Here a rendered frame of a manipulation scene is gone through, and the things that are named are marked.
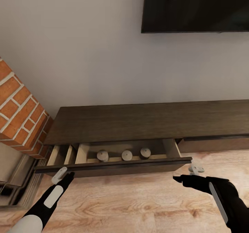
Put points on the pillar candle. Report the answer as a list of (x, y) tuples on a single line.
[(144, 153), (102, 156), (126, 156)]

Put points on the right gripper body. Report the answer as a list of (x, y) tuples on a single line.
[(191, 181)]

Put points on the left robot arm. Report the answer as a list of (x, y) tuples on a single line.
[(37, 217)]

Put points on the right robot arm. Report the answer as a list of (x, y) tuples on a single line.
[(234, 212)]

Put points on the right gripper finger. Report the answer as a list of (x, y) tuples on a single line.
[(178, 178)]

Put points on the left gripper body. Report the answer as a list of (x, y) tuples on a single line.
[(66, 180)]

